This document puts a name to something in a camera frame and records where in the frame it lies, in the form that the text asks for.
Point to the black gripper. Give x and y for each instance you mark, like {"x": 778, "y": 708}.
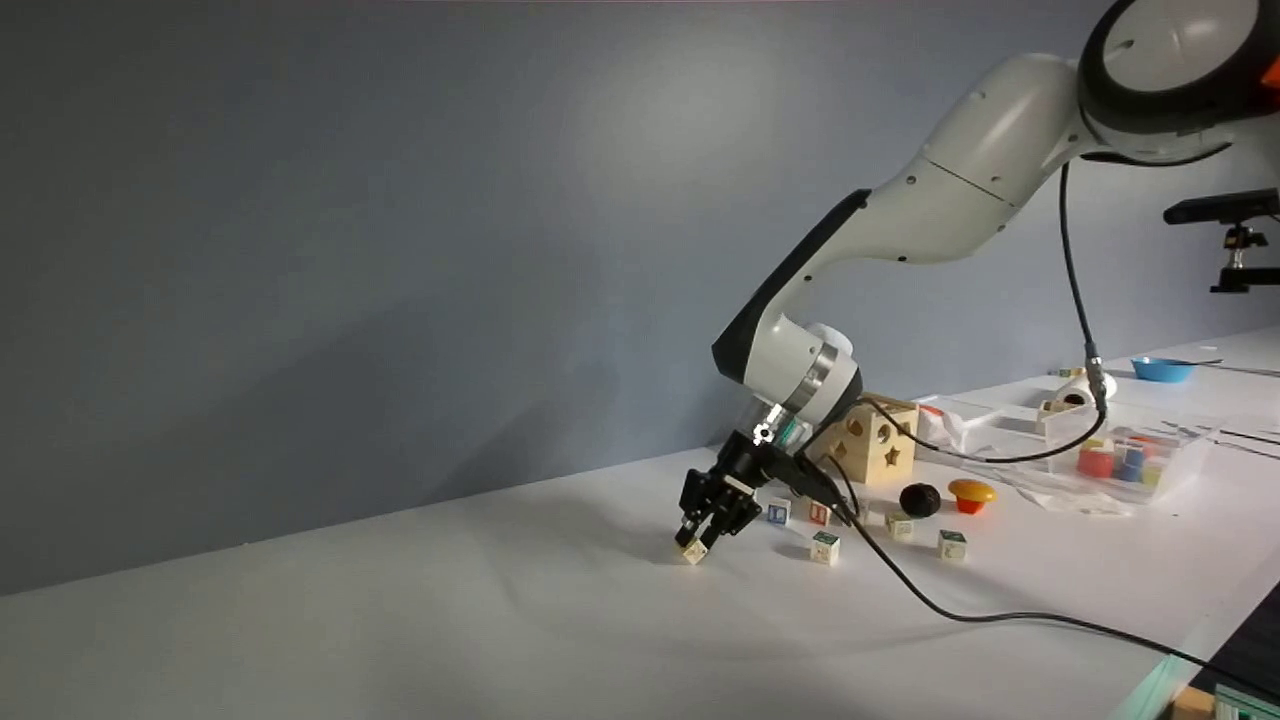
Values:
{"x": 724, "y": 490}

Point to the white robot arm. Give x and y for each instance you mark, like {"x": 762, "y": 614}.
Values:
{"x": 1158, "y": 86}

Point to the blue sided letter cube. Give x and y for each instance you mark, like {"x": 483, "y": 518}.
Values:
{"x": 778, "y": 514}

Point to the white letter cube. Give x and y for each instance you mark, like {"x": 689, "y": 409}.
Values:
{"x": 874, "y": 518}

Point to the small beige letter cube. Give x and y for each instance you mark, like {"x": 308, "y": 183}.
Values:
{"x": 903, "y": 529}

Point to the wooden shape sorter box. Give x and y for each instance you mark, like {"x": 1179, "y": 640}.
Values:
{"x": 869, "y": 441}

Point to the black round toy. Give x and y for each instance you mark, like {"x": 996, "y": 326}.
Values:
{"x": 922, "y": 502}

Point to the orange red toy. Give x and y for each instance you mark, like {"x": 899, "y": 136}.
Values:
{"x": 975, "y": 495}

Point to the red block in container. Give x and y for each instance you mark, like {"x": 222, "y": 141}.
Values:
{"x": 1097, "y": 460}

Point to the white round device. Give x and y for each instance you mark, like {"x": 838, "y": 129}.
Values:
{"x": 1078, "y": 395}

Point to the clear plastic container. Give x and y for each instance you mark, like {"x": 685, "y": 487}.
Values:
{"x": 1174, "y": 454}

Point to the blue block in container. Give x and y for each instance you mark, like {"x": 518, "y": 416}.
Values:
{"x": 1131, "y": 464}

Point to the blue bowl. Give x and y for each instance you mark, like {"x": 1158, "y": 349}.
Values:
{"x": 1158, "y": 371}

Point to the wooden block bottom corner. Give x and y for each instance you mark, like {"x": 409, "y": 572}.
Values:
{"x": 1194, "y": 705}

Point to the black camera stand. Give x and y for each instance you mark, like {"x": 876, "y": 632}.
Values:
{"x": 1234, "y": 215}

